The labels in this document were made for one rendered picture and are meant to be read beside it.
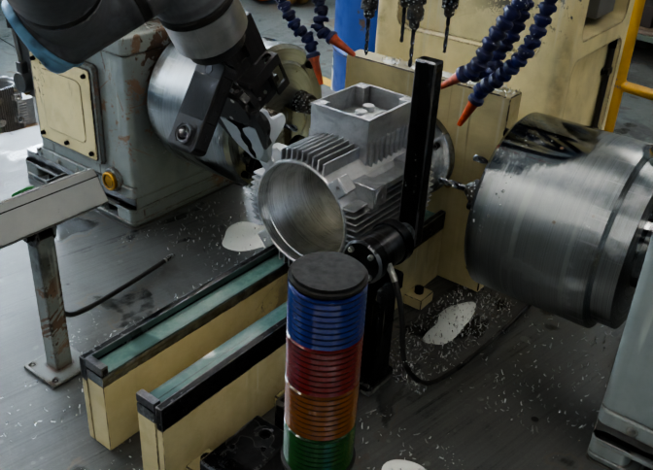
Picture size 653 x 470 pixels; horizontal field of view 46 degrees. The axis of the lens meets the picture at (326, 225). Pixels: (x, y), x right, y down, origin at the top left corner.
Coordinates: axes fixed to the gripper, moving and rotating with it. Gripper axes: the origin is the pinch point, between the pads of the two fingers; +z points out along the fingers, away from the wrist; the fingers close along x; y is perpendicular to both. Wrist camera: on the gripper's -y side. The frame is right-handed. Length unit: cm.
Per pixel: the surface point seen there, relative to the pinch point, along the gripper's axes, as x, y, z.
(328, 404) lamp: -38, -29, -20
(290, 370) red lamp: -34.8, -28.2, -21.7
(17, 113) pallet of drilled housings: 234, 46, 126
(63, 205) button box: 12.4, -21.0, -8.9
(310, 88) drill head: 14.7, 24.9, 15.8
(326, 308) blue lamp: -38, -24, -28
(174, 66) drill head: 29.2, 11.9, 3.0
